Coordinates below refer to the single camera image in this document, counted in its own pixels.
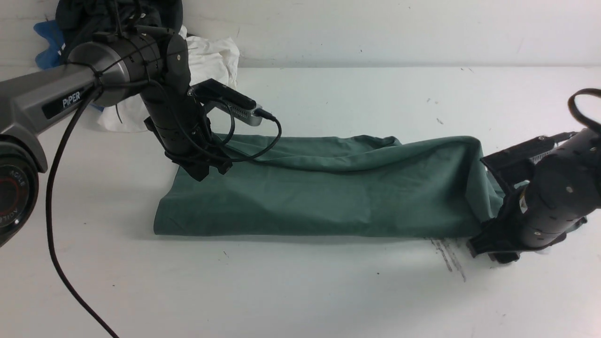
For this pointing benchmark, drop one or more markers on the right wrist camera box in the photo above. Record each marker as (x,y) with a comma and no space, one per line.
(514,165)

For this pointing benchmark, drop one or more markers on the black crumpled garment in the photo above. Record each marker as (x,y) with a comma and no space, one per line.
(78,20)

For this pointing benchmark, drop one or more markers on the green long sleeve shirt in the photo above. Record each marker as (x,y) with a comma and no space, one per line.
(330,186)

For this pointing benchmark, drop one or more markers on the blue crumpled garment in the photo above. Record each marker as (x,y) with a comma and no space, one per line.
(51,56)

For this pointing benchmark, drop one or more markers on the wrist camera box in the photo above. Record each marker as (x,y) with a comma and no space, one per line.
(514,165)
(228,100)

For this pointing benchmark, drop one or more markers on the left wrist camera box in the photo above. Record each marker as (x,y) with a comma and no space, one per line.
(228,100)

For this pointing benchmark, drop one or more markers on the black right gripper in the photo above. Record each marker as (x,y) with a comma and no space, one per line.
(539,213)

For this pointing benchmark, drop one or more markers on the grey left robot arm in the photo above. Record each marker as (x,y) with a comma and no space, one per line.
(145,60)

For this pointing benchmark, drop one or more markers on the white crumpled garment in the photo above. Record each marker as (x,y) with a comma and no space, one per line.
(216,59)

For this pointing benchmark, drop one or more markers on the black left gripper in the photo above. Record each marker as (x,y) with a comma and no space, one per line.
(183,129)

